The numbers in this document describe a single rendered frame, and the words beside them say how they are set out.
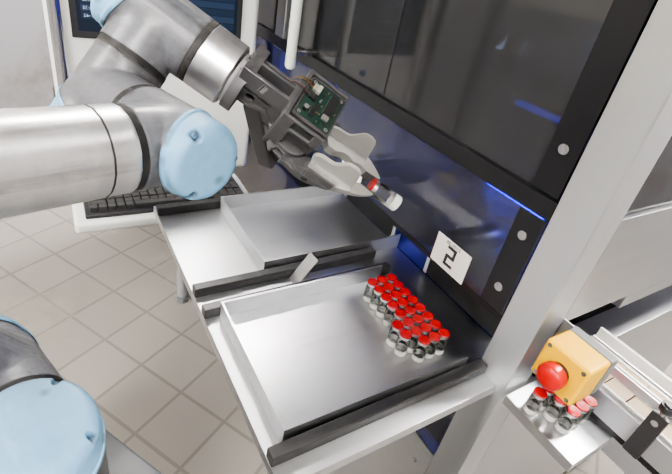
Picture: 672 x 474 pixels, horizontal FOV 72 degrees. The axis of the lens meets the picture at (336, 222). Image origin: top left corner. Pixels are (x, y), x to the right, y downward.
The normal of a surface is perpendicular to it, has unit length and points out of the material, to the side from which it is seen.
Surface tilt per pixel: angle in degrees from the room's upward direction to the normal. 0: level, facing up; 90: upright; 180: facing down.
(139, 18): 60
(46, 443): 8
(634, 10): 90
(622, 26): 90
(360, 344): 0
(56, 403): 8
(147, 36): 69
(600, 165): 90
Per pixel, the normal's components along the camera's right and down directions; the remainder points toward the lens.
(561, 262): -0.85, 0.14
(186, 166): 0.75, 0.45
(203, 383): 0.17, -0.84
